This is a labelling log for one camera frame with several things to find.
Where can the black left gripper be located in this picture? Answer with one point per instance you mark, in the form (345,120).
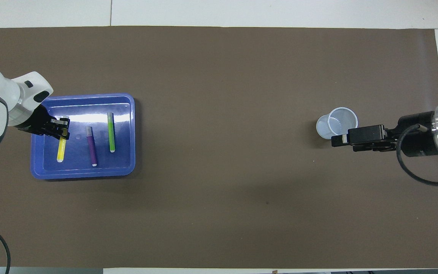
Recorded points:
(38,121)

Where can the green pen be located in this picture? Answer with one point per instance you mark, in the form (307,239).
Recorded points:
(111,133)

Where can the yellow pen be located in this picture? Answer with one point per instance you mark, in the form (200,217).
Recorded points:
(61,150)

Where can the blue plastic tray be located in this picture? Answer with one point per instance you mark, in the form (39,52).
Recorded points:
(122,163)

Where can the brown table mat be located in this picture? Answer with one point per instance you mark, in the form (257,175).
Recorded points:
(219,76)

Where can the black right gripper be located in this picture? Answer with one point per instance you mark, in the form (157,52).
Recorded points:
(420,137)

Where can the clear plastic cup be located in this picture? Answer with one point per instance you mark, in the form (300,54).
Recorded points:
(337,120)

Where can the purple pen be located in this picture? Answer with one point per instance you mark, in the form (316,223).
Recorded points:
(92,148)

